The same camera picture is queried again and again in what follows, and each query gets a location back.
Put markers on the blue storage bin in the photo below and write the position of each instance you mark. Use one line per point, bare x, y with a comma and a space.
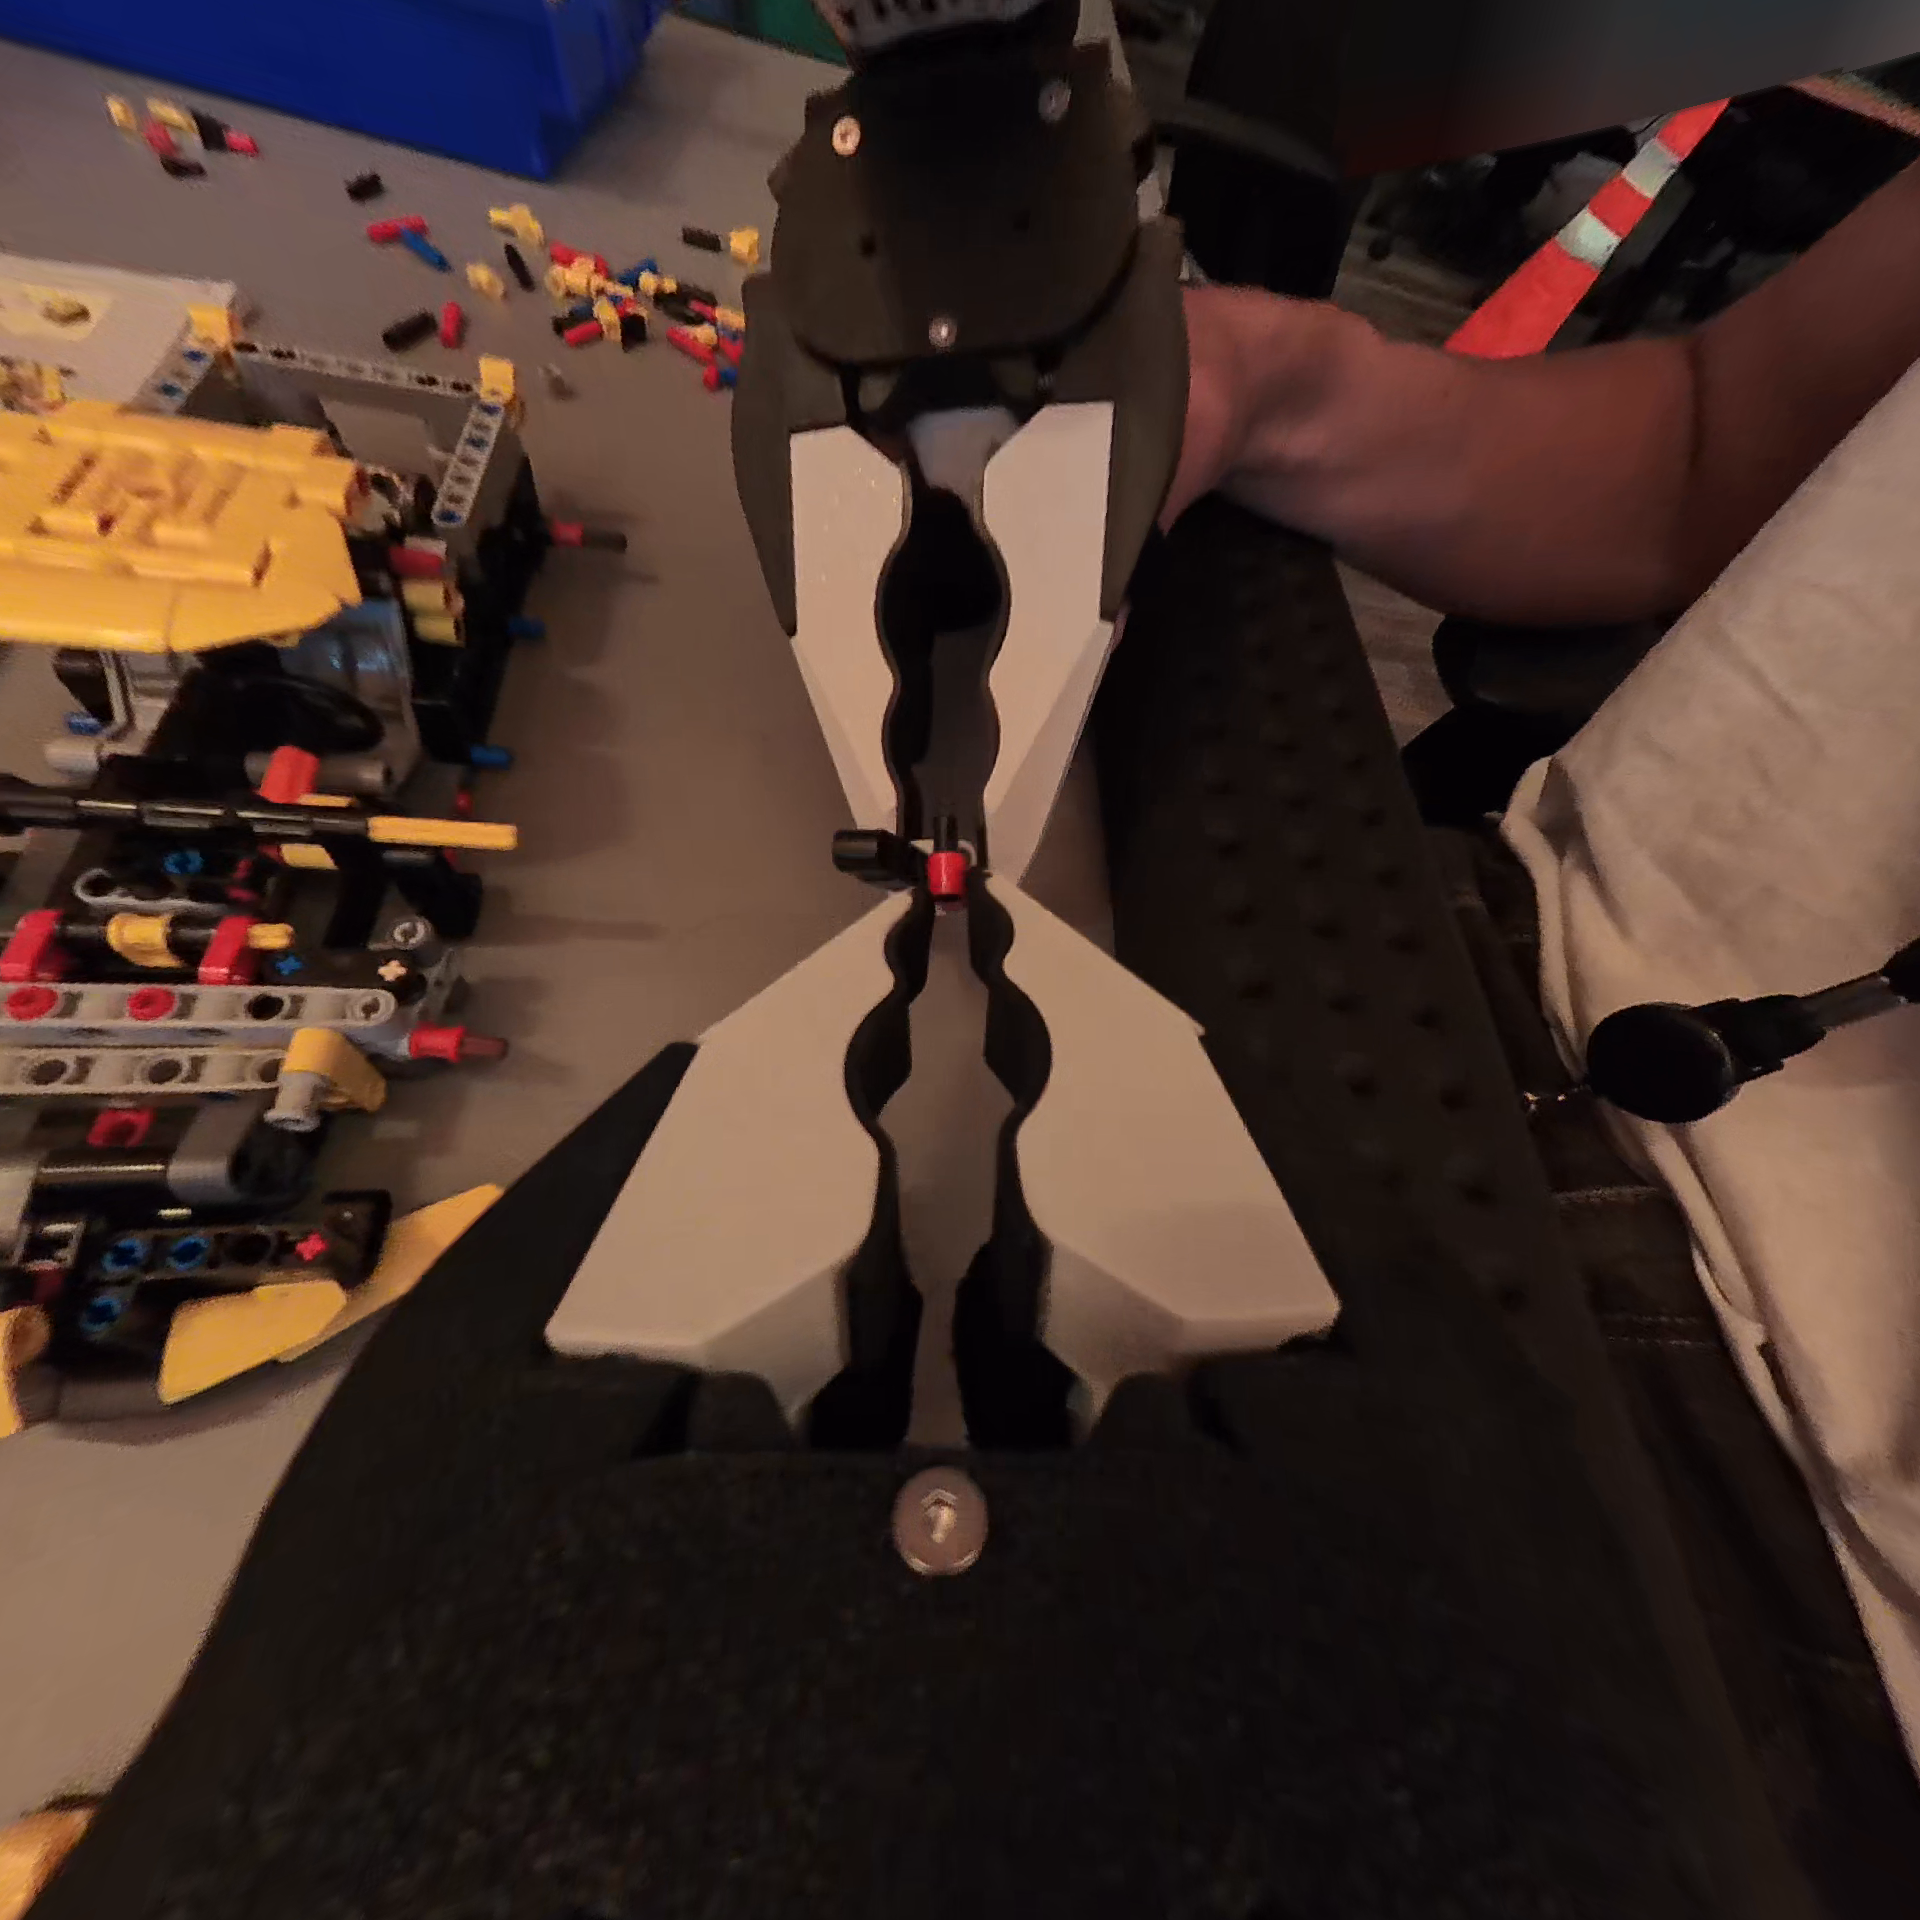
375, 60

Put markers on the partly built yellow toy car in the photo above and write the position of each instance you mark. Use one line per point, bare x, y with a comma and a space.
151, 511

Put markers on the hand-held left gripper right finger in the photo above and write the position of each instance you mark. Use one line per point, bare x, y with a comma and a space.
1171, 1201

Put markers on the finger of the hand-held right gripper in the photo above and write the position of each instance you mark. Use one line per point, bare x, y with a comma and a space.
1050, 601
841, 601

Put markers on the person's right forearm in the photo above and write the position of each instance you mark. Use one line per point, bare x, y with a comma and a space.
1574, 465

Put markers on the black perforated pad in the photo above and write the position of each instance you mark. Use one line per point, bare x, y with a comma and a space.
1274, 900

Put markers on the grey desk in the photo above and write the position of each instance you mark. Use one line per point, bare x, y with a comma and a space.
675, 675

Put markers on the red bush with black axle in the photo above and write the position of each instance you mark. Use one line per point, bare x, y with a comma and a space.
944, 873

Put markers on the person's right hand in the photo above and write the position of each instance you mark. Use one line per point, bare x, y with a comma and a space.
1245, 391

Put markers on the open instruction booklet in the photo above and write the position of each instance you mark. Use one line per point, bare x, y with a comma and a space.
121, 301

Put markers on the small heap of coloured pins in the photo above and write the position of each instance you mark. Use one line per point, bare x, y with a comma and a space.
614, 301

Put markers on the pile of loose building pieces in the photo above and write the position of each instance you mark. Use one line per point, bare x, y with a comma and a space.
39, 1861

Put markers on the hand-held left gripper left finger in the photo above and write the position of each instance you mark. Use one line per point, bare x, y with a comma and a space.
704, 1201

